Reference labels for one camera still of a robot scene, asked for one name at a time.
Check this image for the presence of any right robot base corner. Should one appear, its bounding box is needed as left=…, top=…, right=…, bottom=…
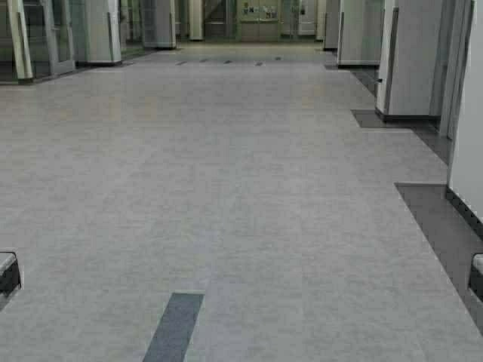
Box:
left=468, top=253, right=483, bottom=301

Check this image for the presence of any glass door with frame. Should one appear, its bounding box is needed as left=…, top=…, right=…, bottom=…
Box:
left=41, top=0, right=75, bottom=75

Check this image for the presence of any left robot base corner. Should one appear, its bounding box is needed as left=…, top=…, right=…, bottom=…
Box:
left=1, top=250, right=23, bottom=306

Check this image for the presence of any bulletin board with papers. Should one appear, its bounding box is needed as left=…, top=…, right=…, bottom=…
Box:
left=237, top=0, right=280, bottom=23

